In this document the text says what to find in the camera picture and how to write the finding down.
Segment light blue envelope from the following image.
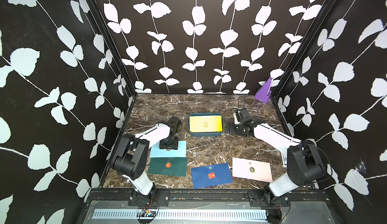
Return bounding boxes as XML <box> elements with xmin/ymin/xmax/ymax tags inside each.
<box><xmin>149</xmin><ymin>141</ymin><xmax>186</xmax><ymax>158</ymax></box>

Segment teal plastic storage box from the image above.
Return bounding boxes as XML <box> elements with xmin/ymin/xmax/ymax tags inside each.
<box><xmin>187</xmin><ymin>113</ymin><xmax>225</xmax><ymax>137</ymax></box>

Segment yellow envelope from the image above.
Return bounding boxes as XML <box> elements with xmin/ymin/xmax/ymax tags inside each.
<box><xmin>189</xmin><ymin>115</ymin><xmax>223</xmax><ymax>133</ymax></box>

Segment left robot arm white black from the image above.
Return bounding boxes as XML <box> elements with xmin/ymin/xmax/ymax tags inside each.
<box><xmin>110</xmin><ymin>116</ymin><xmax>182</xmax><ymax>200</ymax></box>

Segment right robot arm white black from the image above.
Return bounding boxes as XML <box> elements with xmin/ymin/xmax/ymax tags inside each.
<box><xmin>228</xmin><ymin>108</ymin><xmax>327</xmax><ymax>205</ymax></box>

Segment dark green sealed envelope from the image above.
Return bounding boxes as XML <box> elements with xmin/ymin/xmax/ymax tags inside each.
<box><xmin>147</xmin><ymin>157</ymin><xmax>188</xmax><ymax>177</ymax></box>

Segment dark blue sealed envelope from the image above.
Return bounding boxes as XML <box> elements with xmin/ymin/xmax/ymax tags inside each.
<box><xmin>191</xmin><ymin>163</ymin><xmax>233</xmax><ymax>189</ymax></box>

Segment pale pink sealed envelope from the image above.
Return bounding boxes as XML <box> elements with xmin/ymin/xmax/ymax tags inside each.
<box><xmin>232</xmin><ymin>158</ymin><xmax>273</xmax><ymax>183</ymax></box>

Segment playing card deck box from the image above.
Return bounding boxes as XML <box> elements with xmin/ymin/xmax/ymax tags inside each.
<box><xmin>281</xmin><ymin>154</ymin><xmax>287</xmax><ymax>168</ymax></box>

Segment purple plastic stand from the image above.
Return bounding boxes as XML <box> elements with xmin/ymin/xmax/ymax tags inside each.
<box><xmin>255</xmin><ymin>77</ymin><xmax>273</xmax><ymax>104</ymax></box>

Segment small electronics board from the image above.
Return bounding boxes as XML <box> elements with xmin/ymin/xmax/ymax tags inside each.
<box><xmin>137</xmin><ymin>209</ymin><xmax>158</xmax><ymax>220</ymax></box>

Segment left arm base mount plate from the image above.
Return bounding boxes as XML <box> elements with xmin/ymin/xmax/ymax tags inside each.
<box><xmin>128</xmin><ymin>189</ymin><xmax>170</xmax><ymax>208</ymax></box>

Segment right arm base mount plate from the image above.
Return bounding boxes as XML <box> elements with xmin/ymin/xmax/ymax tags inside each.
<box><xmin>244</xmin><ymin>190</ymin><xmax>290</xmax><ymax>208</ymax></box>

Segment white perforated rail strip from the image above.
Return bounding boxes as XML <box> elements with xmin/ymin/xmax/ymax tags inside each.
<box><xmin>92</xmin><ymin>209</ymin><xmax>268</xmax><ymax>222</ymax></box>

